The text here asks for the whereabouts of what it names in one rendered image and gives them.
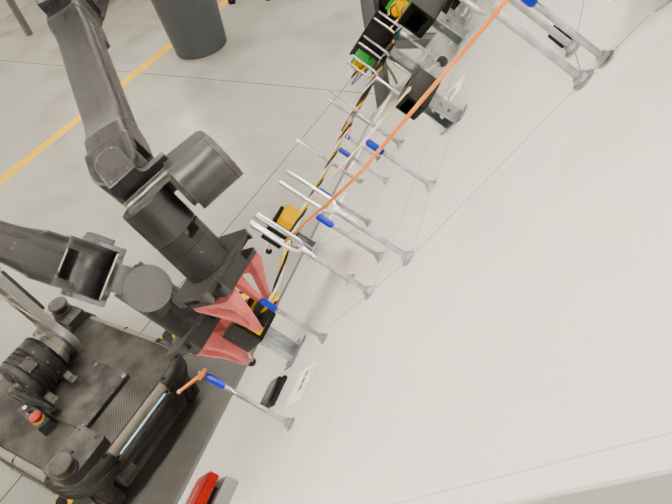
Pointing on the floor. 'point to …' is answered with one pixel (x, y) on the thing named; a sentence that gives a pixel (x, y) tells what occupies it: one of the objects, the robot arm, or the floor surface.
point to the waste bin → (192, 26)
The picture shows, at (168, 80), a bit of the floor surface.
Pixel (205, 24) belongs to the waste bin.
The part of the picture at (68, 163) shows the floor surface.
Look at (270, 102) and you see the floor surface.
